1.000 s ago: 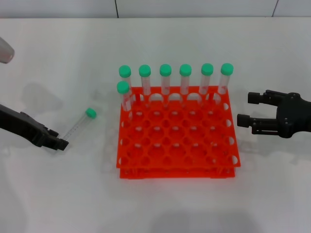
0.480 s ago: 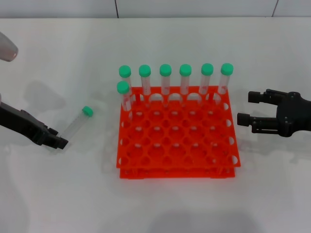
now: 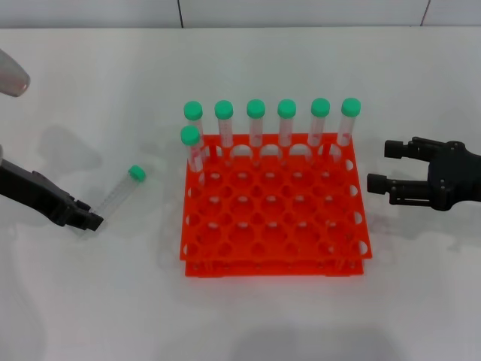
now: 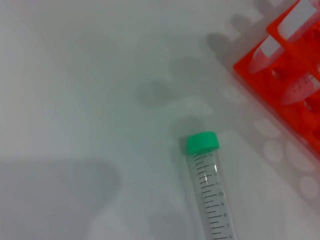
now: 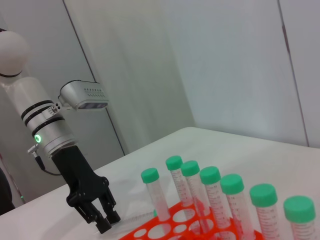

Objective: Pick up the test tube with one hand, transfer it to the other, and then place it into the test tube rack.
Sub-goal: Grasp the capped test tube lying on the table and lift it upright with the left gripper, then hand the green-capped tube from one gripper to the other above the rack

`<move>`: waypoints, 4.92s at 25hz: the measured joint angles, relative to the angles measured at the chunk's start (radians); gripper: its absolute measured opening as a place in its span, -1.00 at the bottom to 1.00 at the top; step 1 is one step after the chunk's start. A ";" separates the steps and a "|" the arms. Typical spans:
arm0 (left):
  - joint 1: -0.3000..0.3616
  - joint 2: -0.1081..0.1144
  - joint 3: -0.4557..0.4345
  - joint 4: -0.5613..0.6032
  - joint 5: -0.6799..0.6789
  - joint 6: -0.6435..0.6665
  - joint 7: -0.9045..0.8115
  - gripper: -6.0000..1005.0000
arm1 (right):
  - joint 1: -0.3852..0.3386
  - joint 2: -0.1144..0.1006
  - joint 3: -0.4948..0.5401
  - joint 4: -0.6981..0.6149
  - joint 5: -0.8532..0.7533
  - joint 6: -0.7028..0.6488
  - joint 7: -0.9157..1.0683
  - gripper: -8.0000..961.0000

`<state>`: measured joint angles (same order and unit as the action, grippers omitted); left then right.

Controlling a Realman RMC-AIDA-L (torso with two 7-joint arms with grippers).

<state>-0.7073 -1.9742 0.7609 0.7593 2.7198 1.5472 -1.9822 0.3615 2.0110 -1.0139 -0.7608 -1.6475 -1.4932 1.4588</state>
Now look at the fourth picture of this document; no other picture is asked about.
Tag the green capped clear test tube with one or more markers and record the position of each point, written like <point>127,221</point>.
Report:
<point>202,143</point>
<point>300,91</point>
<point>297,20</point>
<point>267,50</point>

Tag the orange test tube rack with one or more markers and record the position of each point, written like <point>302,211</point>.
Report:
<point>265,85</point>

